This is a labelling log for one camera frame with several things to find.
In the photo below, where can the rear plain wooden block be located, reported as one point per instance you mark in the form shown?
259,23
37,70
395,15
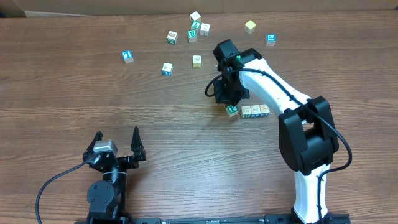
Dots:
195,16

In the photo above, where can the green B letter block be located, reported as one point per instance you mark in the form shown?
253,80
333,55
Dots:
172,37

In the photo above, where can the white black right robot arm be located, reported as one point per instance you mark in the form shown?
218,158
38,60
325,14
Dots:
307,135

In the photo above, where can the green F letter block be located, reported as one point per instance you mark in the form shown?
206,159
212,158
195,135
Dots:
232,110

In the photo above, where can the blue-sided wooden block rear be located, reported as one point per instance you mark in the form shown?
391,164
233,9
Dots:
205,29

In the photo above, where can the yellow-sided wooden block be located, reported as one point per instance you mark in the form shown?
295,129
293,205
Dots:
196,62

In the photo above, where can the blue T letter block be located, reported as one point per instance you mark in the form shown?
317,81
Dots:
255,110

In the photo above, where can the blue-top block far left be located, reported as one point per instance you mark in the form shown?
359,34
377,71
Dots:
127,56

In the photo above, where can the green R letter block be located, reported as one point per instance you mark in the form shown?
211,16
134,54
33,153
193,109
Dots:
246,112

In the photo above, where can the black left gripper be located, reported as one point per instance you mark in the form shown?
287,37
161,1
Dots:
138,152

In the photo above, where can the plain wooden block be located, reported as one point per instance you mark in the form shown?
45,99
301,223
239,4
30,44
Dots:
195,16
167,69

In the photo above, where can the green-top R block rear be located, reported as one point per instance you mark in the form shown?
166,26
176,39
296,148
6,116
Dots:
192,36

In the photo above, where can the green L letter block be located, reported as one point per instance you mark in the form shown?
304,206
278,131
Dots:
195,25

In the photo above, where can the blue P letter block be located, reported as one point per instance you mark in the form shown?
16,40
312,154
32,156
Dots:
270,40

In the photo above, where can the plain top wooden block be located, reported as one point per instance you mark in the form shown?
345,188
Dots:
167,69

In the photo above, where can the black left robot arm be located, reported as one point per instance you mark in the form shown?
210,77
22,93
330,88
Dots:
107,197

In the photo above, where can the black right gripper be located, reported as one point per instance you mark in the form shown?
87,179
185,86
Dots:
222,98

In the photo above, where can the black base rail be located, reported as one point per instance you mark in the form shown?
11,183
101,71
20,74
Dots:
266,219

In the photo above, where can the yellow-top wooden block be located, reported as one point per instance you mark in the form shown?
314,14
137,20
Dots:
264,110

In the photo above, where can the yellow-top block far right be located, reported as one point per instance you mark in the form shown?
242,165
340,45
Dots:
249,27

